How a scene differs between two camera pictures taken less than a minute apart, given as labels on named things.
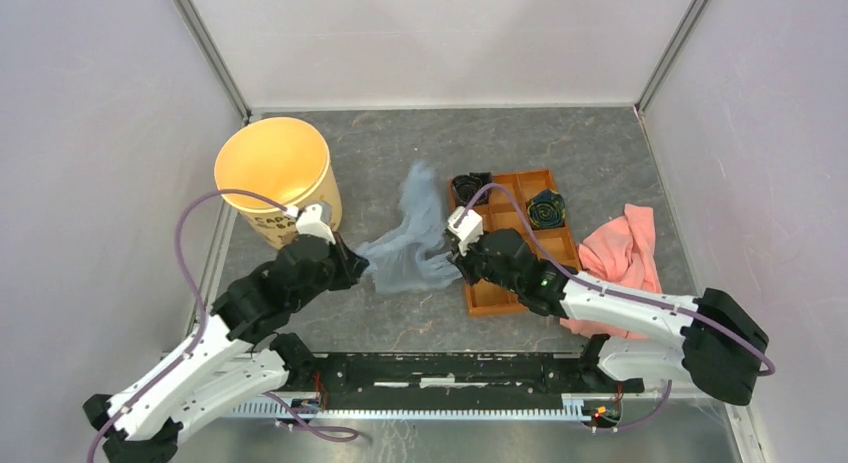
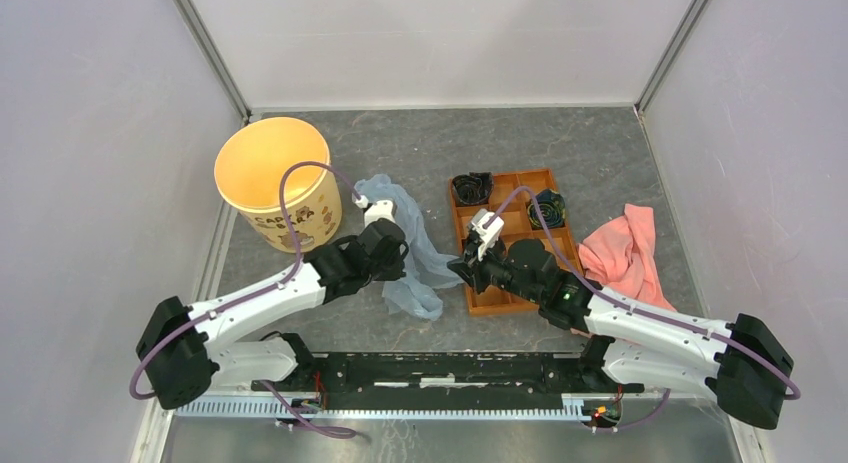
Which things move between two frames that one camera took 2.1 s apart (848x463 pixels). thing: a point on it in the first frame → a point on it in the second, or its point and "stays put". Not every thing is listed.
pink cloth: [621, 251] stays put
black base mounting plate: [453, 377] stays put
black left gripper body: [312, 289] → [388, 271]
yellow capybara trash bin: [283, 156] stays put
